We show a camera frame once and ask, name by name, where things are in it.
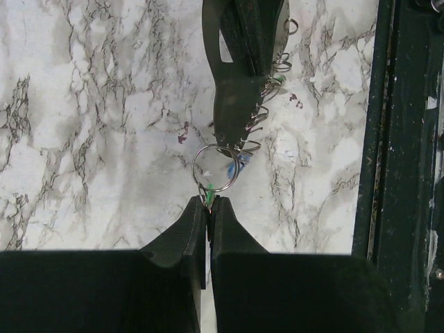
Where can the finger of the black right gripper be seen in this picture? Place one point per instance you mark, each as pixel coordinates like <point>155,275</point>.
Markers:
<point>256,31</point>

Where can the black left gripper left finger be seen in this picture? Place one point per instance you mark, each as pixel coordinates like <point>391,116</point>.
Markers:
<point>153,289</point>

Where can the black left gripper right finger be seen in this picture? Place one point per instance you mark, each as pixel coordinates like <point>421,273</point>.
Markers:
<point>258,291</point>

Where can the green tagged key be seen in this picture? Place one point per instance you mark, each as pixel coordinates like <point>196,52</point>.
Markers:
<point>209,171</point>

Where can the blue key tag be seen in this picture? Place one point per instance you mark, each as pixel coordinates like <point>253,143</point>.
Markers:
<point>235,167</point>

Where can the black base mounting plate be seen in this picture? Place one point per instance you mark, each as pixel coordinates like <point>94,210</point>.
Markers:
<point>399,218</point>

